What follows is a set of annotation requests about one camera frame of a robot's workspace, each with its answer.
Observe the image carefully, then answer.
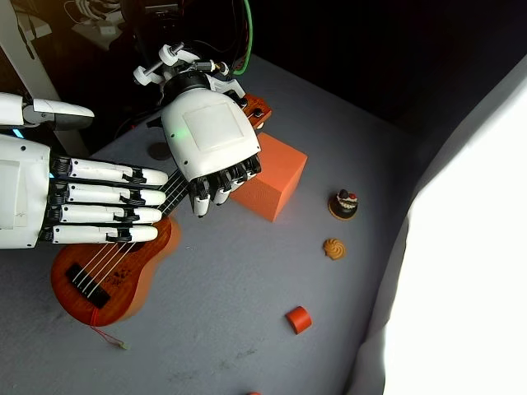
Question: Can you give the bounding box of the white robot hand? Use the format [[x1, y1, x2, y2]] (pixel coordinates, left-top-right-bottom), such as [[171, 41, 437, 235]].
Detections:
[[160, 87, 264, 219], [0, 91, 169, 252]]

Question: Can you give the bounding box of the brown toy ukulele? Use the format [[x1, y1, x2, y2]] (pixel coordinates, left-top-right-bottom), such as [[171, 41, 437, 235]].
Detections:
[[50, 93, 273, 328]]

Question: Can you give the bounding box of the dark round disc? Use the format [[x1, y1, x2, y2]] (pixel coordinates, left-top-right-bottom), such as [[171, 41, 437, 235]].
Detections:
[[148, 142, 172, 162]]

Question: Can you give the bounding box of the large orange cube block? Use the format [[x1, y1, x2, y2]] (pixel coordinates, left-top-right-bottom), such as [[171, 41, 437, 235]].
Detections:
[[229, 132, 309, 223]]

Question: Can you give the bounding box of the white background device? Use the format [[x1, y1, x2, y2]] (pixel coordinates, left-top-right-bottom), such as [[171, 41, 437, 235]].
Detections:
[[72, 0, 124, 51]]

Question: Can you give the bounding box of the chocolate cake toy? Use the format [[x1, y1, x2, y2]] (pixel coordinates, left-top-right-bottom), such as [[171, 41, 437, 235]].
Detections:
[[327, 188, 359, 221]]

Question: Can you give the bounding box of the grey table cloth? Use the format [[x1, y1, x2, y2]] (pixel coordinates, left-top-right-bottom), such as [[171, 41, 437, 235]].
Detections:
[[0, 52, 527, 395]]

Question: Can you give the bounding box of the swirl cookie toy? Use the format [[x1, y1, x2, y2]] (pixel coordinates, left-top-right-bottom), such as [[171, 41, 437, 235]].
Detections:
[[322, 237, 347, 262]]

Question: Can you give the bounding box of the orange half-cylinder block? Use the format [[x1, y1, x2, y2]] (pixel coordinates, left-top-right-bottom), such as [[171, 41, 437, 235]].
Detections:
[[285, 305, 314, 336]]

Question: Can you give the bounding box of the white backdrop curtain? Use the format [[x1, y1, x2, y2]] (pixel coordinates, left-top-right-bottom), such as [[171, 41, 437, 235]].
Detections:
[[382, 80, 527, 395]]

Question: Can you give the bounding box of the green cable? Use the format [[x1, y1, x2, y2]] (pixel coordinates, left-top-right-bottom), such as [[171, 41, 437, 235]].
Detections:
[[232, 0, 253, 77]]

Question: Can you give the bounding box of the white post panel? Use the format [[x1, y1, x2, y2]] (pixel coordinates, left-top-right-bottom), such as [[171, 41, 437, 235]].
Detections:
[[0, 0, 90, 160]]

